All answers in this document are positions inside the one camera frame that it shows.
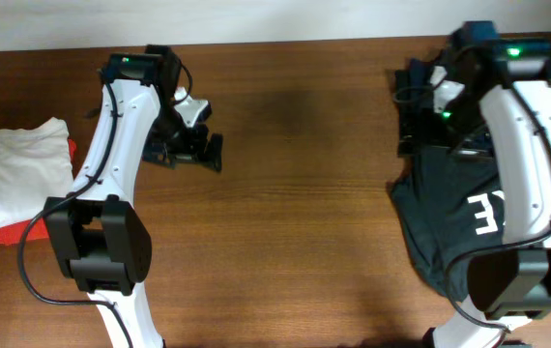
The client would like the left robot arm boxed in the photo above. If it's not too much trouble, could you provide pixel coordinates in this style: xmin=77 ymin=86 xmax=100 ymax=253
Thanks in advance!
xmin=42 ymin=44 xmax=223 ymax=347

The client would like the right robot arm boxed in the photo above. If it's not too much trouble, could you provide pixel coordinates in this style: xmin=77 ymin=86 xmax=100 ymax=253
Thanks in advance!
xmin=389 ymin=21 xmax=551 ymax=347

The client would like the white printed t-shirt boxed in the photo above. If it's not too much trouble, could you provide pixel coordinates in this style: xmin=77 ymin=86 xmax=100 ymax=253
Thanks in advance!
xmin=0 ymin=117 xmax=73 ymax=228

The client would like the dark lettered t-shirt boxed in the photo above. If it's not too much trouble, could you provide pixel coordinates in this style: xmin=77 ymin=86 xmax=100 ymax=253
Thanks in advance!
xmin=389 ymin=52 xmax=551 ymax=304

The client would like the left black cable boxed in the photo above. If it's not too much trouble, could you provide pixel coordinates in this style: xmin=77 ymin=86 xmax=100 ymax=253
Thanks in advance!
xmin=16 ymin=62 xmax=194 ymax=348

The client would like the folded red t-shirt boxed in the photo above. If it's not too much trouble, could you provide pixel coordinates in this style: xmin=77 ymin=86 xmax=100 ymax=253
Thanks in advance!
xmin=0 ymin=139 xmax=77 ymax=246

